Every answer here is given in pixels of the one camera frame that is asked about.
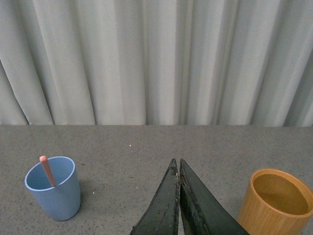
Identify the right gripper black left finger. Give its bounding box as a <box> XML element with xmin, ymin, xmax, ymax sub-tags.
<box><xmin>131</xmin><ymin>159</ymin><xmax>180</xmax><ymax>235</ymax></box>

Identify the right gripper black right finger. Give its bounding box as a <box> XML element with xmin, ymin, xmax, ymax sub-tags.
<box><xmin>179</xmin><ymin>159</ymin><xmax>248</xmax><ymax>235</ymax></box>

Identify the pink chopstick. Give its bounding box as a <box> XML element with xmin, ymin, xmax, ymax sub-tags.
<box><xmin>39</xmin><ymin>155</ymin><xmax>56</xmax><ymax>187</ymax></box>

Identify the bamboo chopstick holder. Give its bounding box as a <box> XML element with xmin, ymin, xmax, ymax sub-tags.
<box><xmin>237</xmin><ymin>168</ymin><xmax>313</xmax><ymax>235</ymax></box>

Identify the blue plastic cup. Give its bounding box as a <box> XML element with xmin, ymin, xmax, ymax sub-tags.
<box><xmin>24</xmin><ymin>156</ymin><xmax>81</xmax><ymax>221</ymax></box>

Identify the white pleated curtain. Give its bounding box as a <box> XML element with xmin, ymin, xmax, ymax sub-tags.
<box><xmin>0</xmin><ymin>0</ymin><xmax>313</xmax><ymax>127</ymax></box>

